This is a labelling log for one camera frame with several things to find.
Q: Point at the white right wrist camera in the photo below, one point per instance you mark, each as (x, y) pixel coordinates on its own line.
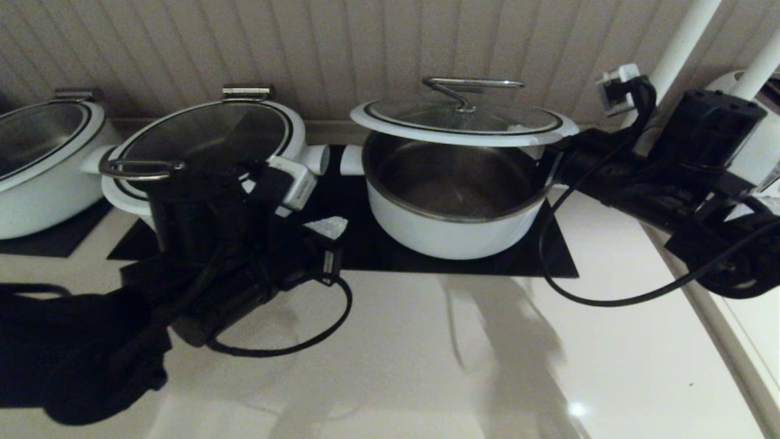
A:
(615, 79)

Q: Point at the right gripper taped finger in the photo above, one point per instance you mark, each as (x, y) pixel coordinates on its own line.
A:
(536, 151)
(529, 130)

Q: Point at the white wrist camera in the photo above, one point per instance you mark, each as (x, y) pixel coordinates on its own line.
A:
(298, 183)
(615, 79)

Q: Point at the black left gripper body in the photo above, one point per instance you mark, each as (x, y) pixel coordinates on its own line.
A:
(292, 262)

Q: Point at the white pot with steel insert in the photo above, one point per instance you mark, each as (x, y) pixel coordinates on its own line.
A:
(451, 241)

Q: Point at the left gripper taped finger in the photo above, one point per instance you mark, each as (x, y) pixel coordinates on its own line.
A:
(332, 234)
(329, 222)

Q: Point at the glass lid with white rim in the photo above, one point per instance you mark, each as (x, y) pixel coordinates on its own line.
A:
(463, 119)
(201, 134)
(36, 134)

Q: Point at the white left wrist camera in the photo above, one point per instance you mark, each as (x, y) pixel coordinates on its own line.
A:
(298, 183)

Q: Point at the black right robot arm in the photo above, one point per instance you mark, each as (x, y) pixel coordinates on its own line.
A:
(713, 134)

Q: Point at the small black induction mat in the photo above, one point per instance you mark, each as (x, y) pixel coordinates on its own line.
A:
(61, 241)

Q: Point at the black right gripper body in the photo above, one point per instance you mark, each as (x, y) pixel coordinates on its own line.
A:
(609, 161)

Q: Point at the large black induction mat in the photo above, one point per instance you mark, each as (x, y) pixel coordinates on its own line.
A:
(390, 256)

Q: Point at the white round pole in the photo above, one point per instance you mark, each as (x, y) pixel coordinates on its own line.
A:
(688, 36)
(762, 67)

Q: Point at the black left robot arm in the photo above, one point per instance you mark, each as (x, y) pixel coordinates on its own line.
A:
(73, 341)

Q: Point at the white toaster appliance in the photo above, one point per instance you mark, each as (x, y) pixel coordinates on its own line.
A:
(768, 146)

